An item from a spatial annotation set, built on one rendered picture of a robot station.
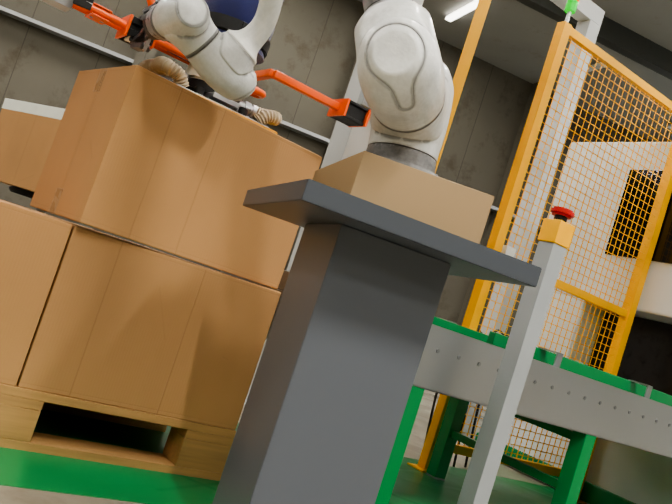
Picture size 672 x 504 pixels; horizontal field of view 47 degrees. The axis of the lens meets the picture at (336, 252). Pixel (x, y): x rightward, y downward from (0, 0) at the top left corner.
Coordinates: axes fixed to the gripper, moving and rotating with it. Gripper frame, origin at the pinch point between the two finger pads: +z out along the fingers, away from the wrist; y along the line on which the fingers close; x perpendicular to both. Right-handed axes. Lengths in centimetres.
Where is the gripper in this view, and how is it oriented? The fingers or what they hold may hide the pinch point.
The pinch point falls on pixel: (135, 32)
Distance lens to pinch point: 219.7
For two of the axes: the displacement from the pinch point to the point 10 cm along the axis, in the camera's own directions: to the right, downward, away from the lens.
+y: -3.2, 9.4, -0.6
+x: 7.8, 3.0, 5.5
